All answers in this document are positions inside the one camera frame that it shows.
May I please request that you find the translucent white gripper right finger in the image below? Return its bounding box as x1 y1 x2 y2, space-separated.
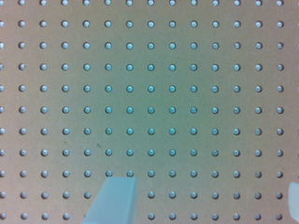
288 182 299 220

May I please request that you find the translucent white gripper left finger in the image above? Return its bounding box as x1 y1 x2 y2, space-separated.
82 177 136 224

